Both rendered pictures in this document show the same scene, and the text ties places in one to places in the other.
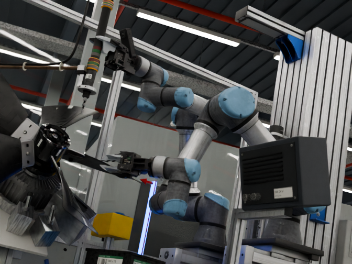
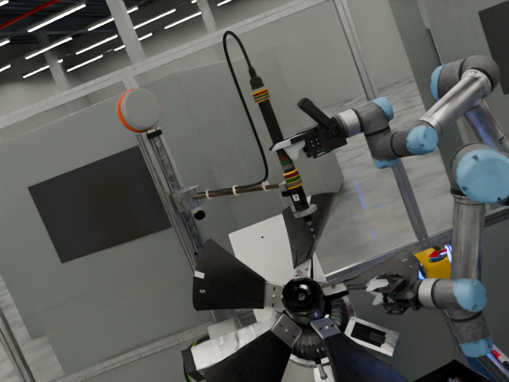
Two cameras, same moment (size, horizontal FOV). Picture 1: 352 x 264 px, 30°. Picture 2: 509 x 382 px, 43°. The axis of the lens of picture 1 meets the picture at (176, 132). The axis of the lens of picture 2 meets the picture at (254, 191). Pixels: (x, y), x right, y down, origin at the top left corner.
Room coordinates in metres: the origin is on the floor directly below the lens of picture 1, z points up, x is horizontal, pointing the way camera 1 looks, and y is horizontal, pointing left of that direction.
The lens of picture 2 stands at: (0.68, -0.51, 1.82)
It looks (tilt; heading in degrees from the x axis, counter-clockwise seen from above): 9 degrees down; 32
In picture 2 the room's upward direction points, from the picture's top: 21 degrees counter-clockwise
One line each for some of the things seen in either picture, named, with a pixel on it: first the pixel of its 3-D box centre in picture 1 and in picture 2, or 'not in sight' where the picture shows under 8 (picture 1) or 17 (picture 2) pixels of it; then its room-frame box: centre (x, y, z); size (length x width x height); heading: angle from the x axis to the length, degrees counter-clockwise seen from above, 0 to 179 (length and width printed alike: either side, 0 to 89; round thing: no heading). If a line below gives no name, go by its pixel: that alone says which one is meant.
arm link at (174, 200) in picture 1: (174, 199); (470, 328); (2.13, -0.04, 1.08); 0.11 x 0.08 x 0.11; 19
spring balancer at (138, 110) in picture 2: not in sight; (138, 110); (2.55, 1.00, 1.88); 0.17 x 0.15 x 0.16; 121
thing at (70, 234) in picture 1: (67, 215); (372, 341); (2.30, 0.32, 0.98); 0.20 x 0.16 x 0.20; 31
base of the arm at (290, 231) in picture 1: (282, 231); not in sight; (2.40, -0.46, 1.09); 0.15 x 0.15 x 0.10
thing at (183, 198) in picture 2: not in sight; (188, 198); (2.51, 0.91, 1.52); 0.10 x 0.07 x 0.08; 66
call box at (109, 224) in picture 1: (111, 228); (437, 269); (2.69, 0.18, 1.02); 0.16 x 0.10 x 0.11; 31
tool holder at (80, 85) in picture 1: (87, 78); (297, 197); (2.26, 0.35, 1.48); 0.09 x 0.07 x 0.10; 66
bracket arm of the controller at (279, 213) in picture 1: (261, 212); not in sight; (1.89, -0.29, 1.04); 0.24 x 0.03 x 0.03; 31
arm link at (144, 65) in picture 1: (138, 66); (346, 124); (2.39, 0.19, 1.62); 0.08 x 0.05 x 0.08; 41
